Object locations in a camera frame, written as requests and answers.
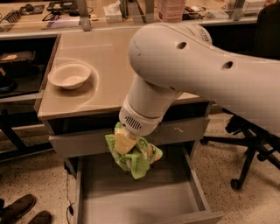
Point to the grey top drawer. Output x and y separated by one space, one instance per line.
93 142

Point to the right brown shoe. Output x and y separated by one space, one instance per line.
44 217

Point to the white paper bowl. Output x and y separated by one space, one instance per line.
69 75

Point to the green rice chip bag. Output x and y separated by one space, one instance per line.
138 159

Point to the black coiled spring stand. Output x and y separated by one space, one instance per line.
11 18

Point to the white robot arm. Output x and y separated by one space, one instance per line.
172 58

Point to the pink stacked trays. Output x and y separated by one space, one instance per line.
170 10

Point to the grey metal frame post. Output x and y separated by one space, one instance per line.
84 17

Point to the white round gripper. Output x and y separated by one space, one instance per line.
139 120

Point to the open grey middle drawer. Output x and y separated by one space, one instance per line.
170 193

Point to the grey drawer cabinet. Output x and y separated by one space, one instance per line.
96 104

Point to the white tissue box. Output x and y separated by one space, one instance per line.
113 13

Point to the black office chair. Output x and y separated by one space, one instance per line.
257 140

